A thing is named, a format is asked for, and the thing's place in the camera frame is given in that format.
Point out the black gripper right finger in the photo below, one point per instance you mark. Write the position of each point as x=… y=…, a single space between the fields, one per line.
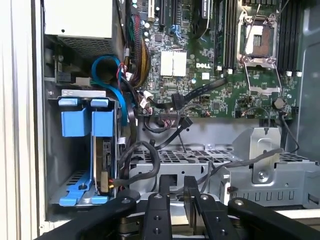
x=215 y=222

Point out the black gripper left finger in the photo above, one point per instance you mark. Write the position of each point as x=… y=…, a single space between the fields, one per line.
x=156 y=217

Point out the hard disk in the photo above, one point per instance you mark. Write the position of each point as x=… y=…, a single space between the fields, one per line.
x=102 y=122

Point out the metal disk bay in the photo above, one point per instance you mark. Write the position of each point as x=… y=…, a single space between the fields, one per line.
x=65 y=155

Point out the empty blue disk carrier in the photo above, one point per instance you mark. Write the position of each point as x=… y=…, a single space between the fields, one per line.
x=75 y=122

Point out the black RAM slot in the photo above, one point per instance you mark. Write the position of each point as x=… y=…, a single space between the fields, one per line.
x=230 y=37
x=287 y=37
x=219 y=37
x=297 y=37

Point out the black expansion slot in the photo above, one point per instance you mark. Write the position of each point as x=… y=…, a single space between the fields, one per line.
x=175 y=12
x=161 y=12

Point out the white expansion slot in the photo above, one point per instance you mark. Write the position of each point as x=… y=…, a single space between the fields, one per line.
x=150 y=8

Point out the perforated metal drive cage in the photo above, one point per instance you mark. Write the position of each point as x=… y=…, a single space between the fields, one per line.
x=287 y=175

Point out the green Dell motherboard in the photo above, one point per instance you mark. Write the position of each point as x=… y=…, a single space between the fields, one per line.
x=220 y=100

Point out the round coin battery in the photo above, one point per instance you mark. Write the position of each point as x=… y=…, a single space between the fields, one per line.
x=279 y=103

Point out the metal socket cover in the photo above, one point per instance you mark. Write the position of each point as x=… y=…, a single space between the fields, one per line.
x=265 y=89

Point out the black open PC case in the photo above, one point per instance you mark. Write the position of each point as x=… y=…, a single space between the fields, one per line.
x=40 y=125

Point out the white chipset heatsink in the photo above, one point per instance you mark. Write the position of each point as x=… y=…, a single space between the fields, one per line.
x=166 y=62

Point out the CPU socket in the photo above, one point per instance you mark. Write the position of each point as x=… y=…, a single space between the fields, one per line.
x=266 y=30

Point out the black graphics card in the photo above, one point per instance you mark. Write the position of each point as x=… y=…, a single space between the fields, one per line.
x=200 y=15

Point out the silver power supply unit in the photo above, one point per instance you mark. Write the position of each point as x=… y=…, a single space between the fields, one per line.
x=75 y=17

